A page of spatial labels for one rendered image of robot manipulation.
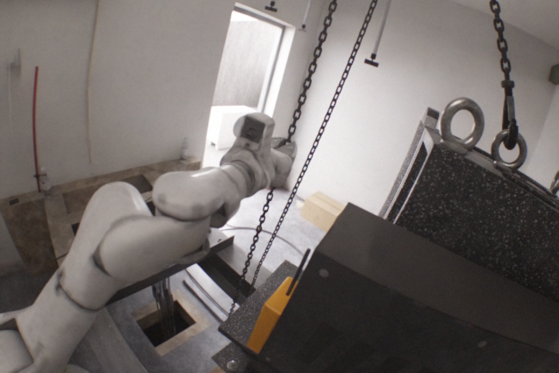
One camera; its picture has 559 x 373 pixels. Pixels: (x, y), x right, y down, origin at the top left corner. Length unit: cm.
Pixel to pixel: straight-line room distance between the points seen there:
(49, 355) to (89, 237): 17
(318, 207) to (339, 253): 256
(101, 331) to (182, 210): 94
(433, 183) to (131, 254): 33
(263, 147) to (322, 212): 249
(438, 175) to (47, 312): 47
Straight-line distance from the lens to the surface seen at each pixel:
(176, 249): 23
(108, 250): 21
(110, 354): 108
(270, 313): 37
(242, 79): 728
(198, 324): 183
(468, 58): 277
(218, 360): 103
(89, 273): 24
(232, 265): 131
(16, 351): 38
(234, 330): 83
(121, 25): 173
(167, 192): 23
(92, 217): 25
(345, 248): 26
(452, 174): 34
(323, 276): 26
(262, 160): 35
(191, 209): 22
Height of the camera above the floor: 164
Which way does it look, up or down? 23 degrees down
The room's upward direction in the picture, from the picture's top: 16 degrees clockwise
